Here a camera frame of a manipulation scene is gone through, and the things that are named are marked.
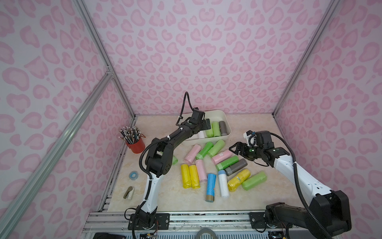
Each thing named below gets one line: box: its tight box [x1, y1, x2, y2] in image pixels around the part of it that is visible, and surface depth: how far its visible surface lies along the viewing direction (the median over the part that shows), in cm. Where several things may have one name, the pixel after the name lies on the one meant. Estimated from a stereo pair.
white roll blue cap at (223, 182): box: [217, 169, 230, 198], surface depth 84 cm
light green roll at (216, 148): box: [207, 139, 226, 158], surface depth 100 cm
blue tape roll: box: [128, 170, 139, 181], surface depth 90 cm
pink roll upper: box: [184, 143, 202, 164], surface depth 97 cm
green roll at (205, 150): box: [195, 141, 214, 160], surface depth 98 cm
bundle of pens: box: [118, 125, 141, 145], surface depth 90 cm
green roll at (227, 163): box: [215, 155, 240, 172], surface depth 92 cm
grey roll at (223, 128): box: [218, 120, 228, 136], surface depth 111 cm
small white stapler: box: [123, 186, 134, 200], surface depth 82 cm
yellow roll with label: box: [227, 168, 251, 193], surface depth 85 cm
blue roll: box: [205, 173, 217, 203], surface depth 83 cm
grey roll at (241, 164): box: [224, 158, 248, 176], surface depth 90 cm
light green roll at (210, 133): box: [205, 123, 215, 138], surface depth 106 cm
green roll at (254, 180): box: [241, 171, 268, 191], surface depth 85 cm
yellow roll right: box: [189, 164, 201, 190], surface depth 87 cm
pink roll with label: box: [211, 149, 233, 165], surface depth 95 cm
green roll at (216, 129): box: [211, 121, 221, 137], surface depth 108 cm
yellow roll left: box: [180, 163, 192, 189], surface depth 87 cm
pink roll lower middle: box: [194, 159, 208, 183], surface depth 90 cm
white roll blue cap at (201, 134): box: [197, 130, 205, 139], surface depth 106 cm
